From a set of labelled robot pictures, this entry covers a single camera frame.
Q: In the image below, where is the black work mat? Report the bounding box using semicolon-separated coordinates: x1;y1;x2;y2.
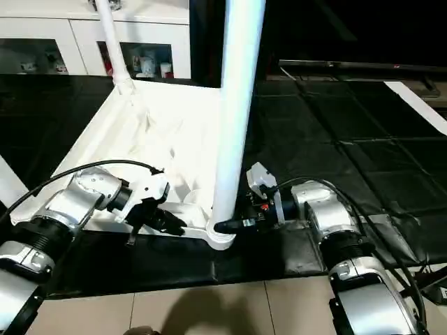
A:
0;71;447;302

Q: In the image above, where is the black box with label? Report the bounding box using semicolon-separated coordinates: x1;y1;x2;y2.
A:
189;0;281;89

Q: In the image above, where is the white glass door cabinet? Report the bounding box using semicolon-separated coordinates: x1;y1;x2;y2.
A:
0;0;192;80

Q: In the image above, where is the black tripod stand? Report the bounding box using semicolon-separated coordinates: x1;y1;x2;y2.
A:
401;258;447;305

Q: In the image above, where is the black long rail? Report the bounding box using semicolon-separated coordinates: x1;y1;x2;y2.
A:
279;59;447;73

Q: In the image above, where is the white flat strip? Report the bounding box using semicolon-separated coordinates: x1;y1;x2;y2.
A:
383;80;447;136

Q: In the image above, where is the white plastic table top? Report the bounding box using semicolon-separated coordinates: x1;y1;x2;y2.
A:
9;79;239;251

